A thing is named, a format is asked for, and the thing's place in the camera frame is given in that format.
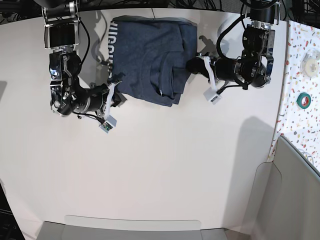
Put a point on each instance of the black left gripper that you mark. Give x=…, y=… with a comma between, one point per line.
x=223, y=69

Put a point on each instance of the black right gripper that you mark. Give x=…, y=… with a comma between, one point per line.
x=96, y=99

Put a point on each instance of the dark blue t-shirt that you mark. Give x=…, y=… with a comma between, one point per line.
x=148, y=57

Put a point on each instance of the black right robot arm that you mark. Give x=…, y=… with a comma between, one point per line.
x=62, y=34

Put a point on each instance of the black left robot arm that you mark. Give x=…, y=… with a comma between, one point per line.
x=254, y=66

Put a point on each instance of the green tape roll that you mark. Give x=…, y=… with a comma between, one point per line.
x=304, y=100

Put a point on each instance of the clear tape spool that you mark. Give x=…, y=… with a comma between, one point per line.
x=310, y=63

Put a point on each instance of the terrazzo patterned side board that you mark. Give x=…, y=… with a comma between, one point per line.
x=300, y=126

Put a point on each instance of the grey bin front edge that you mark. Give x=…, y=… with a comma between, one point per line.
x=93, y=228

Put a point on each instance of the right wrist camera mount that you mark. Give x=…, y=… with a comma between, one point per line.
x=106, y=122

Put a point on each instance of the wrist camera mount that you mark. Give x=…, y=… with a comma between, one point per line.
x=211, y=94
x=106, y=122

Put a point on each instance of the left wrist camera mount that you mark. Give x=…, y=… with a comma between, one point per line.
x=211, y=94

